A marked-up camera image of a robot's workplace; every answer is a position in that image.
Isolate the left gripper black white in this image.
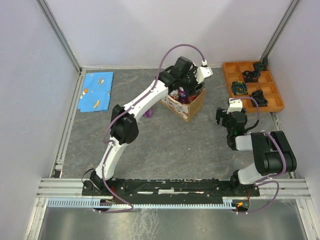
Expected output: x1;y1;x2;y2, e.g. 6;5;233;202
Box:
179;65;205;97

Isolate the purple fanta can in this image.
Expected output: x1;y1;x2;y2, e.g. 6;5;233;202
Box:
178;87;188;104
143;107;154;118

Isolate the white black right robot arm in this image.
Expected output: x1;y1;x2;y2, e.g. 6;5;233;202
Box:
215;97;297;196

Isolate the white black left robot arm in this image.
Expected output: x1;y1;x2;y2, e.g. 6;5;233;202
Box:
90;56;213;195

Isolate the canvas bag with cat print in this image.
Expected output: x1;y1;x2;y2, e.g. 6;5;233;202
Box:
159;88;207;123

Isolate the blue yellow rolled sock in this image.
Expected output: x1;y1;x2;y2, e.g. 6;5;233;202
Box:
231;81;248;96

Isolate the black rolled sock lower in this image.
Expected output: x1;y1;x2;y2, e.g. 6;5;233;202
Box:
250;90;268;107

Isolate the black rolled sock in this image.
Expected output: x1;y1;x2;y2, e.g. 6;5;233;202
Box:
242;70;261;83
250;90;268;107

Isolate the black rolled sock centre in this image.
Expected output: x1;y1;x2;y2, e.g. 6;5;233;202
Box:
242;70;261;83

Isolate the dark patterned sock top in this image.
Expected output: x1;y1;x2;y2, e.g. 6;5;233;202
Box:
252;62;268;72

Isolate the blue patterned cloth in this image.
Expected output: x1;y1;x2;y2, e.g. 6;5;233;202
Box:
77;72;114;113

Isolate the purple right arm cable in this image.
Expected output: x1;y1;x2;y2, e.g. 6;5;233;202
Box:
229;96;288;216

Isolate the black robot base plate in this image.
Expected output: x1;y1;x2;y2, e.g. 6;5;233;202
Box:
82;178;260;208

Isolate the blue slotted cable duct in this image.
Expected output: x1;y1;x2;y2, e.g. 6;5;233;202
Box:
46;197;237;209

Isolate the aluminium frame rail front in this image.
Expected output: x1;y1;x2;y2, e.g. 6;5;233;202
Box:
36;178;311;200

